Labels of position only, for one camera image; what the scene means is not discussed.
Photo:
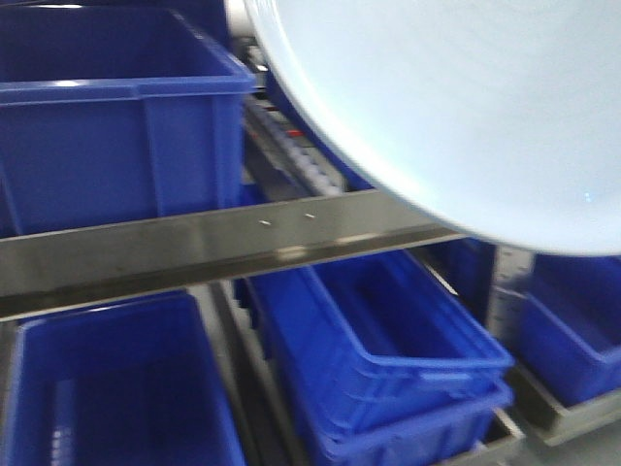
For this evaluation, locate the light blue plate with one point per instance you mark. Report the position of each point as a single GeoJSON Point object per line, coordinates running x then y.
{"type": "Point", "coordinates": [500, 119]}

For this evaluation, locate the blue crate upper shelf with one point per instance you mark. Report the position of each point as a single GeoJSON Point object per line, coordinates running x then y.
{"type": "Point", "coordinates": [112, 114]}

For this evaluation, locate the roller conveyor track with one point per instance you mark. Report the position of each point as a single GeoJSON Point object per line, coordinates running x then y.
{"type": "Point", "coordinates": [295, 157]}

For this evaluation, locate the stacked blue crates lower middle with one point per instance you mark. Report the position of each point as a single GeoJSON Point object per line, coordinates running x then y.
{"type": "Point", "coordinates": [380, 364]}

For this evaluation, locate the blue crate lower left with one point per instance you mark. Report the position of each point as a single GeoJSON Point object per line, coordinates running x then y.
{"type": "Point", "coordinates": [129, 384]}

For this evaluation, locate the blue crate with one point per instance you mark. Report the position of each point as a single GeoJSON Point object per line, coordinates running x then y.
{"type": "Point", "coordinates": [129, 384]}
{"type": "Point", "coordinates": [568, 327]}

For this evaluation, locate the blue crate lower right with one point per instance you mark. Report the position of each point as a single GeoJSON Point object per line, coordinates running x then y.
{"type": "Point", "coordinates": [568, 327]}

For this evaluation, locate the upper steel shelf rail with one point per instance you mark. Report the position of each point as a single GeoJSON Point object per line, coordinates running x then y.
{"type": "Point", "coordinates": [43, 272]}

